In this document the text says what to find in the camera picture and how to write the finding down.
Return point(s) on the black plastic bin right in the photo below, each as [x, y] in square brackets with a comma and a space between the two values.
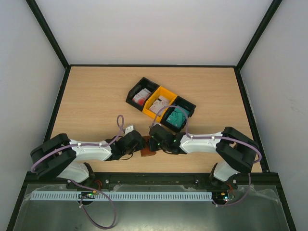
[179, 101]

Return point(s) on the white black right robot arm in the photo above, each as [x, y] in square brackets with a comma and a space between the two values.
[239, 152]

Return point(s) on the black metal frame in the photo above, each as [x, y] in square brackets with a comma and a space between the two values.
[52, 40]

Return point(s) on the black plastic bin left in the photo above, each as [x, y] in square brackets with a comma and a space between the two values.
[143, 83]

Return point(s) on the black plastic bin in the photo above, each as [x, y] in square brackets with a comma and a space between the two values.
[143, 83]
[179, 101]

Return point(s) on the brown leather card holder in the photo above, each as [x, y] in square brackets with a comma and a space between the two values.
[145, 152]

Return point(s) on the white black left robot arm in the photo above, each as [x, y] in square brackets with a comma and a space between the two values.
[61, 157]

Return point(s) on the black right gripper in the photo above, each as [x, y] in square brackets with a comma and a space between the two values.
[152, 145]

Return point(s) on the light blue cable duct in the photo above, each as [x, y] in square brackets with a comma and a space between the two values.
[122, 196]

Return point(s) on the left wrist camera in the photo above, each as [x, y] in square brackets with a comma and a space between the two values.
[129, 129]

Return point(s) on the red white card stack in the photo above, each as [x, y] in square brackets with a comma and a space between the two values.
[141, 96]

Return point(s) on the yellow plastic bin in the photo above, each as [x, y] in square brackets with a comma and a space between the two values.
[161, 91]

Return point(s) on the green card stack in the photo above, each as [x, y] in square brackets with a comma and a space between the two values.
[177, 117]

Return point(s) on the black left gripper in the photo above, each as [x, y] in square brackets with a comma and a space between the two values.
[141, 145]

